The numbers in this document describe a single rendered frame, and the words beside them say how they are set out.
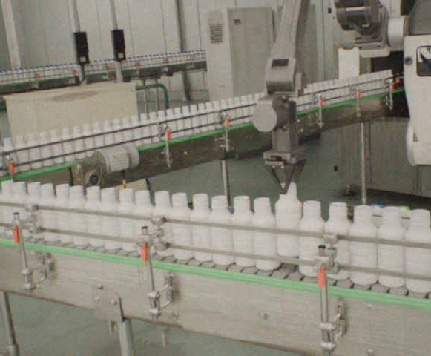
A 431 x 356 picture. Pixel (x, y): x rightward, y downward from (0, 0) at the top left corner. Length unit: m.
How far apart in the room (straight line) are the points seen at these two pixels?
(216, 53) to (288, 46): 6.25
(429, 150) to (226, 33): 5.75
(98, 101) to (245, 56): 2.50
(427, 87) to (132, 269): 0.96
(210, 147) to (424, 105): 1.96
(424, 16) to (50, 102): 4.10
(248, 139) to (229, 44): 3.73
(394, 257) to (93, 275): 0.82
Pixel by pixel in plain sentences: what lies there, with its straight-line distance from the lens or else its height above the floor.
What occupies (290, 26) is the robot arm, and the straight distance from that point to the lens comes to 1.32.
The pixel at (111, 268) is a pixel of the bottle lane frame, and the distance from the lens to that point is 1.62.
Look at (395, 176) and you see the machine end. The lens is 5.25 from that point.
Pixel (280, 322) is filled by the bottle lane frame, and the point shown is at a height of 0.89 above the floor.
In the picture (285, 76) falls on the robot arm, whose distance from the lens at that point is 1.27.
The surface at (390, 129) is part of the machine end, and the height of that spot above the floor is 0.67.
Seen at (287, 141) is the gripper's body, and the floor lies 1.31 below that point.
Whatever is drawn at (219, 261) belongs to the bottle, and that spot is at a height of 1.01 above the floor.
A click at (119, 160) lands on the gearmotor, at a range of 2.94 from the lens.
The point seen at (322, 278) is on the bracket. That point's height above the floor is 1.05.
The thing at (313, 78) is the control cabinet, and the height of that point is 0.87.
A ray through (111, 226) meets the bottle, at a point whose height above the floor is 1.07.
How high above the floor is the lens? 1.54
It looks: 13 degrees down
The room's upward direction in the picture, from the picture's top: 5 degrees counter-clockwise
